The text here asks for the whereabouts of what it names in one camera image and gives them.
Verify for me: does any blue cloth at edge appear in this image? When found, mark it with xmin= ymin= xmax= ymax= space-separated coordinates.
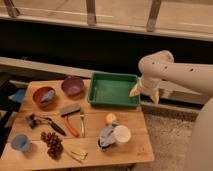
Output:
xmin=9 ymin=89 xmax=26 ymax=103

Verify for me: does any blue object in bowl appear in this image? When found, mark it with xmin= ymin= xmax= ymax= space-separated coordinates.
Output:
xmin=40 ymin=90 xmax=55 ymax=103

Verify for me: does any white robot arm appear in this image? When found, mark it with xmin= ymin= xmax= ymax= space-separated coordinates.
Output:
xmin=129 ymin=50 xmax=213 ymax=171

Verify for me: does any wooden table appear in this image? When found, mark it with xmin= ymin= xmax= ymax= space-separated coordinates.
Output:
xmin=0 ymin=80 xmax=154 ymax=171

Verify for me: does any grey brush orange handle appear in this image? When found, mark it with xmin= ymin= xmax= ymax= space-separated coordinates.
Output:
xmin=59 ymin=104 xmax=80 ymax=137

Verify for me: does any small orange apple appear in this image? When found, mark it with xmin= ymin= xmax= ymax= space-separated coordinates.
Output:
xmin=105 ymin=113 xmax=117 ymax=125

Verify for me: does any blue white crumpled bag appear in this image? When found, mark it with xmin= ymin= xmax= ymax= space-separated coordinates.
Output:
xmin=98 ymin=121 xmax=119 ymax=151

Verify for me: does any silver fork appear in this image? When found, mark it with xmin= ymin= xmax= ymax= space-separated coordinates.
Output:
xmin=80 ymin=109 xmax=85 ymax=137

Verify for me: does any orange bowl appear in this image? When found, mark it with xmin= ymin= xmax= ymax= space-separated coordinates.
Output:
xmin=33 ymin=86 xmax=56 ymax=108

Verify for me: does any purple bowl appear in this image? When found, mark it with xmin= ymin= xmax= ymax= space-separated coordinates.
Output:
xmin=61 ymin=76 xmax=84 ymax=96

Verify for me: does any black handled can opener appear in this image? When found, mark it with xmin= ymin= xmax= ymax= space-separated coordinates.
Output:
xmin=26 ymin=114 xmax=66 ymax=136

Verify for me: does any bunch of dark grapes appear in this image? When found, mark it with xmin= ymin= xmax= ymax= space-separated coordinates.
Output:
xmin=41 ymin=132 xmax=63 ymax=159

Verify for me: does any blue cup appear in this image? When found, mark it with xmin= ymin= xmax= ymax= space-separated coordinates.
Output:
xmin=11 ymin=134 xmax=32 ymax=152

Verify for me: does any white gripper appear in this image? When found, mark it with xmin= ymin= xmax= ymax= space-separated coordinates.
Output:
xmin=129 ymin=75 xmax=161 ymax=104

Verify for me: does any green plastic tray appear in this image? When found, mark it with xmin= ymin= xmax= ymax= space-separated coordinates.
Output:
xmin=88 ymin=72 xmax=140 ymax=108

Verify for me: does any white cup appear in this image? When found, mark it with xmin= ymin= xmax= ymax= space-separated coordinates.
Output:
xmin=113 ymin=125 xmax=131 ymax=144

